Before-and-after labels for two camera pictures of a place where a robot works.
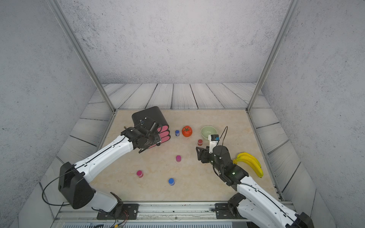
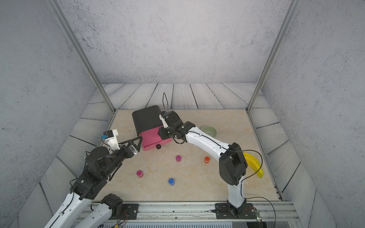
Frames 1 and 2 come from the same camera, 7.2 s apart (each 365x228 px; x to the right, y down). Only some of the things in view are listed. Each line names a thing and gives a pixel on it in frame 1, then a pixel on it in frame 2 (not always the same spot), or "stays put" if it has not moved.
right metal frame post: (291, 12) stays put
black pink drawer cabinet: (154, 113) stays put
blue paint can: (171, 181) stays put
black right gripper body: (208, 157) -> (168, 132)
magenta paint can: (139, 174) stays put
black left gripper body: (152, 139) -> (117, 157)
